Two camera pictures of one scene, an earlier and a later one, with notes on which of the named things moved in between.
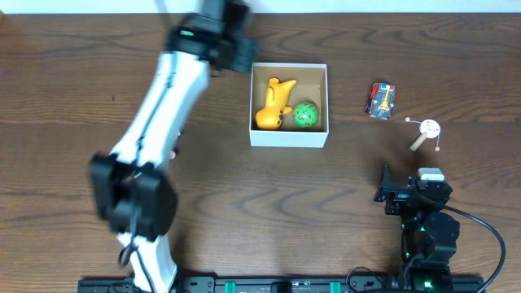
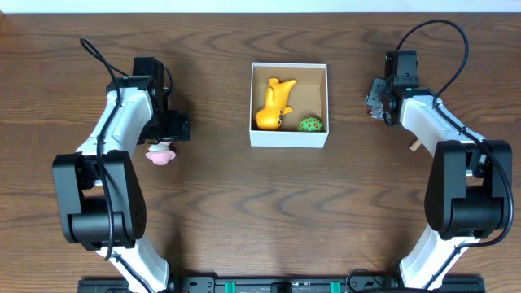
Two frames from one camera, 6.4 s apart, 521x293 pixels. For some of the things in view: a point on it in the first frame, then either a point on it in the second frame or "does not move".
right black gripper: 398,198 → 374,98
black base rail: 267,285 does not move
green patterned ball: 305,114 → 310,124
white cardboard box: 311,85 does not move
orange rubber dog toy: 276,99 does not move
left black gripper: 242,54 → 164,136
